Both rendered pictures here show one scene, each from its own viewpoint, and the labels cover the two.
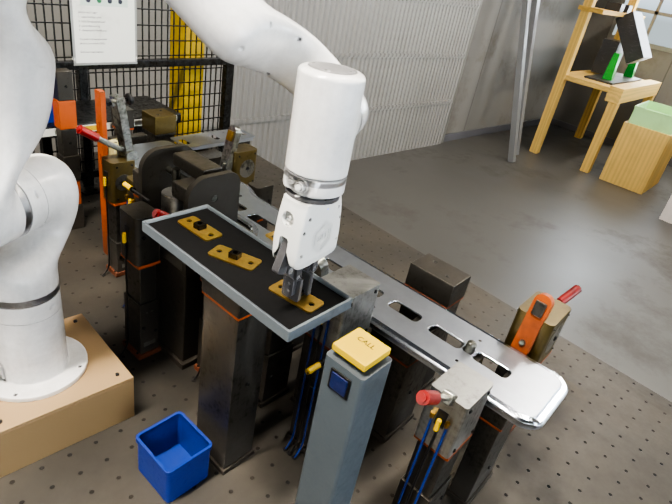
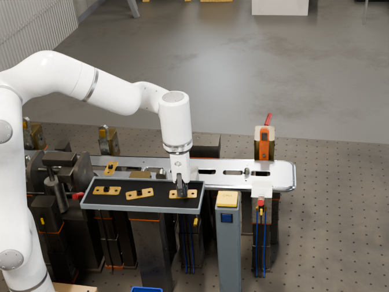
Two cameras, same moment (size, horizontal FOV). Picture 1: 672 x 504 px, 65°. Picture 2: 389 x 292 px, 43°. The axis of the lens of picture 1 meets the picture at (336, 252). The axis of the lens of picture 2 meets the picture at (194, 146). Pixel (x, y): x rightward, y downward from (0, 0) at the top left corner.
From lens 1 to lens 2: 83 cm
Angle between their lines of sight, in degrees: 22
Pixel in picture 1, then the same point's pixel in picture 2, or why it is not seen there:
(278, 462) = (188, 280)
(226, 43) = (131, 110)
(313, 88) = (175, 110)
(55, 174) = not seen: hidden behind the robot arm
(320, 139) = (183, 127)
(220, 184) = (84, 162)
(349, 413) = (235, 226)
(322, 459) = (228, 254)
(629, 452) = (323, 175)
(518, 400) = (281, 182)
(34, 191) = not seen: hidden behind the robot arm
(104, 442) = not seen: outside the picture
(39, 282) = (43, 266)
